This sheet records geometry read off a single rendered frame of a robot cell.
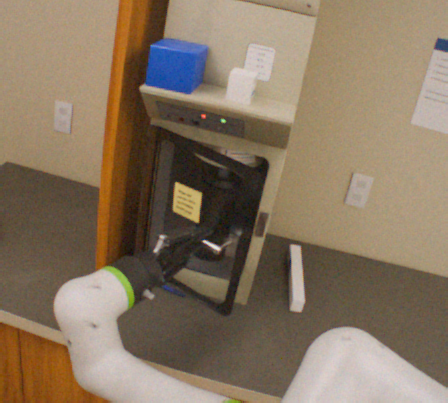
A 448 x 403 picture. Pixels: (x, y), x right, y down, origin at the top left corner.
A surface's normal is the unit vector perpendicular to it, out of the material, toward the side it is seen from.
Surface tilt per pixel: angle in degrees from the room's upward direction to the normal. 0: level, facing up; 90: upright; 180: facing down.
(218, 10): 90
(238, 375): 0
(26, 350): 90
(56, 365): 90
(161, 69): 90
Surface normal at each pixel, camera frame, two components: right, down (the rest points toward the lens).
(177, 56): -0.21, 0.41
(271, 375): 0.18, -0.87
